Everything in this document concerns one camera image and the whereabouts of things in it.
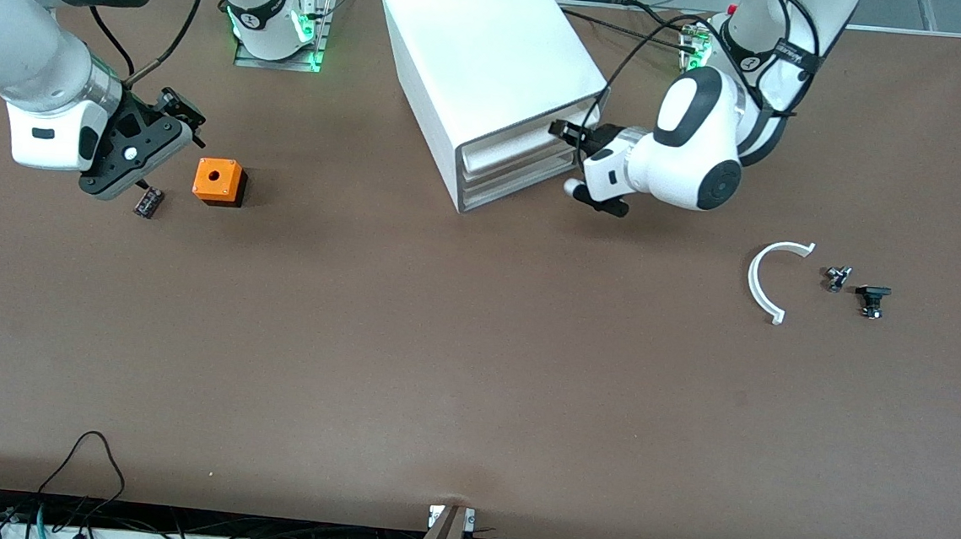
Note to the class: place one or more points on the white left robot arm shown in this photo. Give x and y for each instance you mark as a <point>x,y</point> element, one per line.
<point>692,149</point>

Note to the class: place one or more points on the small grey metal part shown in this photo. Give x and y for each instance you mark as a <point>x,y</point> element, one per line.
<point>837,277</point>

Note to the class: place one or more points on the orange box with hole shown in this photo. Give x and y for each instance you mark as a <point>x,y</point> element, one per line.
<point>216,179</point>

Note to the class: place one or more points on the small black terminal block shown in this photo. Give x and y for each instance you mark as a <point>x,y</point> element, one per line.
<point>148,204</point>

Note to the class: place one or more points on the white plastic drawer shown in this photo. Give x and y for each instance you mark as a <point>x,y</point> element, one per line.
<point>519,198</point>
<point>520,183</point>
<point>505,157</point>

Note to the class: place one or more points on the white curved plastic arc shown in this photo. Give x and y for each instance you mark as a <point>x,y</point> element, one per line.
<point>751,280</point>

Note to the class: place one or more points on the white drawer cabinet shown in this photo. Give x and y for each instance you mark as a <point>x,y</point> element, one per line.
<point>479,49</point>

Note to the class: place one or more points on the small black plastic part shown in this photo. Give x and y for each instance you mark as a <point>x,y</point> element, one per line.
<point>872,293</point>

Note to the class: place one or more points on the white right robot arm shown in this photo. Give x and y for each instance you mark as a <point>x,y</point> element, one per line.
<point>6,42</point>

